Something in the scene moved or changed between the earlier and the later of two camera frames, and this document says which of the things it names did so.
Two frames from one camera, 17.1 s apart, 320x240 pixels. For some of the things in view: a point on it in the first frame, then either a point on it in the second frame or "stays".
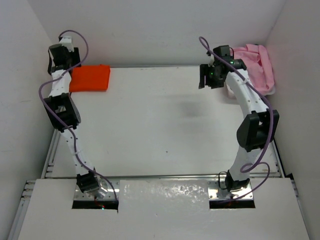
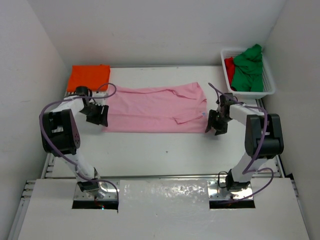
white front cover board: (163, 210) stays
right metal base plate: (217, 190) stays
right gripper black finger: (204, 70) -> (212, 114)
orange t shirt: (88, 78) stays
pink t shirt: (258, 66) -> (176, 107)
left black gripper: (75, 54) -> (102, 110)
